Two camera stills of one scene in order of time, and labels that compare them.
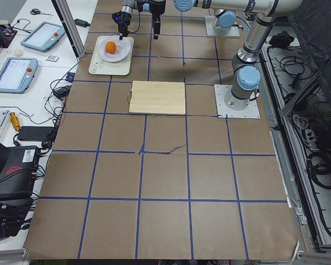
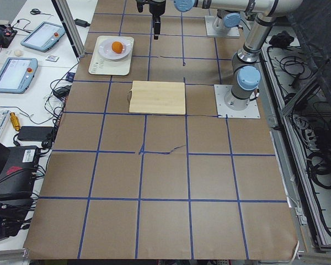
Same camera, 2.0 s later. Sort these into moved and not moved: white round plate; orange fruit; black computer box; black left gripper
Moved: orange fruit
Not moved: black computer box; black left gripper; white round plate
